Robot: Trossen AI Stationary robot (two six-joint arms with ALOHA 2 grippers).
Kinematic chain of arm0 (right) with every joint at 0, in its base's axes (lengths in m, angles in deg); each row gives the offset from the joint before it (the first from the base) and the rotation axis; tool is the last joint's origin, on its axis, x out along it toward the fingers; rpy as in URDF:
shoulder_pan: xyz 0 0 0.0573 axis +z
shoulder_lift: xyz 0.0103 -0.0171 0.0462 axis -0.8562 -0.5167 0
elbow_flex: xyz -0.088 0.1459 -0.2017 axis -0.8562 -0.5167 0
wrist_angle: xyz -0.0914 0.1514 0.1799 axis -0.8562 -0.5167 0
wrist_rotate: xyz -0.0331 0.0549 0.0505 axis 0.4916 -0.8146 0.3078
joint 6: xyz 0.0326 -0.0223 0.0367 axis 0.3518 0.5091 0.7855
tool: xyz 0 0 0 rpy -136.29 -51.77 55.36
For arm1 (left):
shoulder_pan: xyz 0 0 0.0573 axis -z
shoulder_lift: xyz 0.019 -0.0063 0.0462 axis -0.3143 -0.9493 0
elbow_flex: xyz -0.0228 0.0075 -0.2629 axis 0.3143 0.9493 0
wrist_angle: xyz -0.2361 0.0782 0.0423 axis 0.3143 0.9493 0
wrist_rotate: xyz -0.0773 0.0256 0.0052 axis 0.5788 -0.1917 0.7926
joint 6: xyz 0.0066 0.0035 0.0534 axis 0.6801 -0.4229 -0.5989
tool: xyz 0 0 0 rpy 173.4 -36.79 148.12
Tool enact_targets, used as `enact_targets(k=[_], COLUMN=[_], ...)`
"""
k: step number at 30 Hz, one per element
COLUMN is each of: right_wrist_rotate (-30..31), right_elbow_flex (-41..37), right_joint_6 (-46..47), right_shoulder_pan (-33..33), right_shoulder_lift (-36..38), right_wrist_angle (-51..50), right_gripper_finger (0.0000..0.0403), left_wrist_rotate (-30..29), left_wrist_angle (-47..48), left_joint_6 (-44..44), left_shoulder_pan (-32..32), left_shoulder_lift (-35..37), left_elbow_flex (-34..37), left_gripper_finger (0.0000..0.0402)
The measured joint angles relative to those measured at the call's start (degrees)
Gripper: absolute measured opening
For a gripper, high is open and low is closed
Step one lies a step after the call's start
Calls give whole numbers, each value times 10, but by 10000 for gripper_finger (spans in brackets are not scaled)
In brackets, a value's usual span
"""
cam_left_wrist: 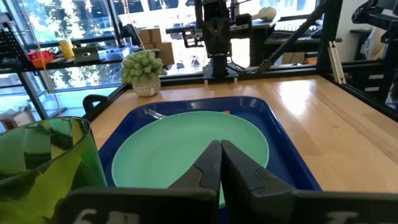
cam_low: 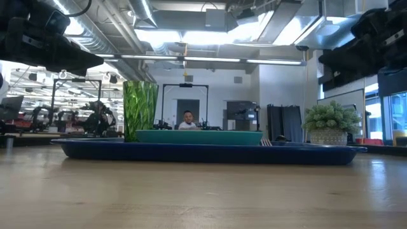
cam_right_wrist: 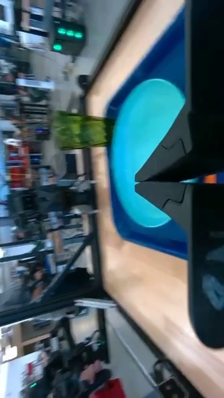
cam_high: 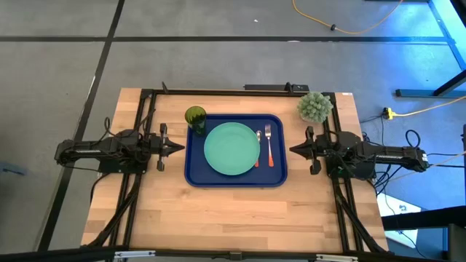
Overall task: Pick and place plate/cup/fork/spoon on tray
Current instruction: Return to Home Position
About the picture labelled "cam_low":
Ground dark grey door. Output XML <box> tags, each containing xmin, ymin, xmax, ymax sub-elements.
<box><xmin>176</xmin><ymin>99</ymin><xmax>200</xmax><ymax>130</ymax></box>

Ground person in black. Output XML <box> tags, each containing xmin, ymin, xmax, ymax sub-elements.
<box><xmin>81</xmin><ymin>101</ymin><xmax>117</xmax><ymax>136</ymax></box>

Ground teal round plate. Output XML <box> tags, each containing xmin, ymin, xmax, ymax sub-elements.
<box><xmin>135</xmin><ymin>129</ymin><xmax>264</xmax><ymax>147</ymax></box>

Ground short round silver duct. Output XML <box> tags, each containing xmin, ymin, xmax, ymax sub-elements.
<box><xmin>128</xmin><ymin>0</ymin><xmax>159</xmax><ymax>29</ymax></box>

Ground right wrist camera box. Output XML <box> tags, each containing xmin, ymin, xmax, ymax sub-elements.
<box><xmin>350</xmin><ymin>8</ymin><xmax>387</xmax><ymax>39</ymax></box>

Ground person in white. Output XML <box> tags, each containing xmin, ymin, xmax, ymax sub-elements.
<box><xmin>177</xmin><ymin>110</ymin><xmax>200</xmax><ymax>130</ymax></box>

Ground black frame with camera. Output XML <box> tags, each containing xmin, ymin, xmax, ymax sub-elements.
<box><xmin>161</xmin><ymin>83</ymin><xmax>209</xmax><ymax>130</ymax></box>

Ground short yellow hanging cord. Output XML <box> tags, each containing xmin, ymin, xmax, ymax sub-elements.
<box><xmin>183</xmin><ymin>43</ymin><xmax>189</xmax><ymax>77</ymax></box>

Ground black curtain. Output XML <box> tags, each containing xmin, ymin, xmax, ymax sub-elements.
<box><xmin>266</xmin><ymin>104</ymin><xmax>303</xmax><ymax>143</ymax></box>

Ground rectangular silver ceiling duct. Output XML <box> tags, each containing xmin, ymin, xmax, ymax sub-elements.
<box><xmin>294</xmin><ymin>0</ymin><xmax>389</xmax><ymax>51</ymax></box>

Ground neighbouring work table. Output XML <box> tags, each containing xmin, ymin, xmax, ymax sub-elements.
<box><xmin>0</xmin><ymin>132</ymin><xmax>64</xmax><ymax>160</ymax></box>

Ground red bin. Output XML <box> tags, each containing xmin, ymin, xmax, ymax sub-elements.
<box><xmin>355</xmin><ymin>138</ymin><xmax>385</xmax><ymax>146</ymax></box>

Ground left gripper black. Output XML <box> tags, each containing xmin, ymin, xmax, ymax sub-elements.
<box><xmin>0</xmin><ymin>17</ymin><xmax>105</xmax><ymax>77</ymax></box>

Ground woven plant pot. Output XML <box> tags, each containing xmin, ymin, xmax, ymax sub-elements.
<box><xmin>309</xmin><ymin>128</ymin><xmax>348</xmax><ymax>146</ymax></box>

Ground black desk monitor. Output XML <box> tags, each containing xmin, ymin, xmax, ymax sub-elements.
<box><xmin>0</xmin><ymin>95</ymin><xmax>25</xmax><ymax>121</ymax></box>

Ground long ceiling light bar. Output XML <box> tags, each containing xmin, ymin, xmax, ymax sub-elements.
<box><xmin>95</xmin><ymin>53</ymin><xmax>308</xmax><ymax>67</ymax></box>

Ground long spiral silver duct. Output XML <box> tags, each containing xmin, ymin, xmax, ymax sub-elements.
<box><xmin>41</xmin><ymin>0</ymin><xmax>156</xmax><ymax>83</ymax></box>

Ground long yellow hanging cable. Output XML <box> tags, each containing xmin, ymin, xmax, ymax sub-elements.
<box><xmin>362</xmin><ymin>0</ymin><xmax>367</xmax><ymax>136</ymax></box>

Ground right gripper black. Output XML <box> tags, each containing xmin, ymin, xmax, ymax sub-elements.
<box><xmin>319</xmin><ymin>4</ymin><xmax>407</xmax><ymax>76</ymax></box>

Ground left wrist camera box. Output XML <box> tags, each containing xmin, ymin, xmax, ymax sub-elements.
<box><xmin>45</xmin><ymin>11</ymin><xmax>71</xmax><ymax>34</ymax></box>

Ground black frame in open hall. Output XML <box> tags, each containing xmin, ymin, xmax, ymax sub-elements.
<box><xmin>50</xmin><ymin>78</ymin><xmax>103</xmax><ymax>128</ymax></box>

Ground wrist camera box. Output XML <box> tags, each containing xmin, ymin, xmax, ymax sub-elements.
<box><xmin>350</xmin><ymin>8</ymin><xmax>387</xmax><ymax>39</ymax></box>
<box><xmin>45</xmin><ymin>11</ymin><xmax>71</xmax><ymax>34</ymax></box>

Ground grey ceiling box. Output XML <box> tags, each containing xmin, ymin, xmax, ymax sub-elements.
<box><xmin>205</xmin><ymin>8</ymin><xmax>228</xmax><ymax>32</ymax></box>

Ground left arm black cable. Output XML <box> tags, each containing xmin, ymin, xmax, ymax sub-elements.
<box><xmin>65</xmin><ymin>0</ymin><xmax>93</xmax><ymax>18</ymax></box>

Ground green patterned cup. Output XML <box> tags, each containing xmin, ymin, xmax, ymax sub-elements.
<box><xmin>122</xmin><ymin>80</ymin><xmax>159</xmax><ymax>143</ymax></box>

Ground dark blue tray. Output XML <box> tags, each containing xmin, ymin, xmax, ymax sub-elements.
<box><xmin>50</xmin><ymin>137</ymin><xmax>368</xmax><ymax>166</ymax></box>

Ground black cabinet with screen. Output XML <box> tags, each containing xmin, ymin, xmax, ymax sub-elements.
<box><xmin>226</xmin><ymin>101</ymin><xmax>259</xmax><ymax>132</ymax></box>

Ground green bushy plant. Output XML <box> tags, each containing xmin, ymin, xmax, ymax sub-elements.
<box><xmin>301</xmin><ymin>101</ymin><xmax>362</xmax><ymax>134</ymax></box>

